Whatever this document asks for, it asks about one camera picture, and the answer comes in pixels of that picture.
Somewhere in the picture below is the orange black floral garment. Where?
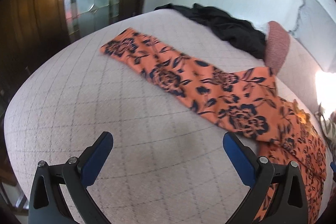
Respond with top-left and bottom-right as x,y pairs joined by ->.
100,28 -> 327,223

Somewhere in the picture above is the cream floral blanket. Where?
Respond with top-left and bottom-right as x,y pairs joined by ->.
315,104 -> 335,152

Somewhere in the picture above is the pink bolster pillow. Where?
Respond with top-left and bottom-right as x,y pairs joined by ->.
264,21 -> 290,75

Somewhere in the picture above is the black crumpled garment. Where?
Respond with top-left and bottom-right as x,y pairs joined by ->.
155,3 -> 266,60

